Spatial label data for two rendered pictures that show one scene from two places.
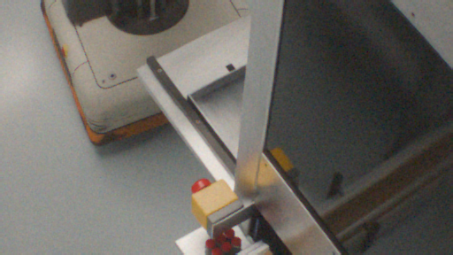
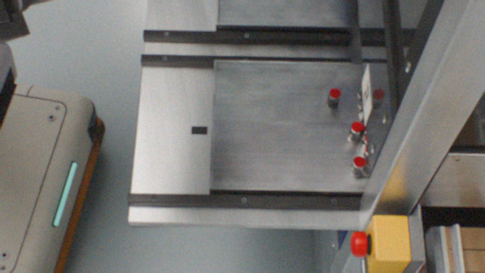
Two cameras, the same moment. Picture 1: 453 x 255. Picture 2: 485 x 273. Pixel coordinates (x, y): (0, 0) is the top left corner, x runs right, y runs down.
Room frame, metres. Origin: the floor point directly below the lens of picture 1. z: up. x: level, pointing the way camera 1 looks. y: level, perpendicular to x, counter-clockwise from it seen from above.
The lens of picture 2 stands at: (0.76, 0.44, 2.07)
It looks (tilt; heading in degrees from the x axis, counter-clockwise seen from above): 63 degrees down; 307
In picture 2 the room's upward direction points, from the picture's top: 2 degrees clockwise
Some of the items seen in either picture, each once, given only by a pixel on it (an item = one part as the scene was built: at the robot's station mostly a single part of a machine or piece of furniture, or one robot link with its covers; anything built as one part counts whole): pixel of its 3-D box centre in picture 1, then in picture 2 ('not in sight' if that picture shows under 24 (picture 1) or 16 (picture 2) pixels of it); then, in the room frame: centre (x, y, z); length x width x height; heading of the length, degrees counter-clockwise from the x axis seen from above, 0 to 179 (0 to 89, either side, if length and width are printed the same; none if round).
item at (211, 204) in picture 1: (216, 208); (392, 245); (0.80, 0.01, 1.00); 0.08 x 0.07 x 0.07; 38
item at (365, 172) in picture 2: not in sight; (367, 127); (0.96, -0.18, 0.91); 0.18 x 0.02 x 0.05; 128
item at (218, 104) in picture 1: (284, 128); (306, 128); (1.04, -0.11, 0.90); 0.34 x 0.26 x 0.04; 38
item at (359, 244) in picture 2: (203, 189); (362, 244); (0.83, 0.04, 1.00); 0.04 x 0.04 x 0.04; 38
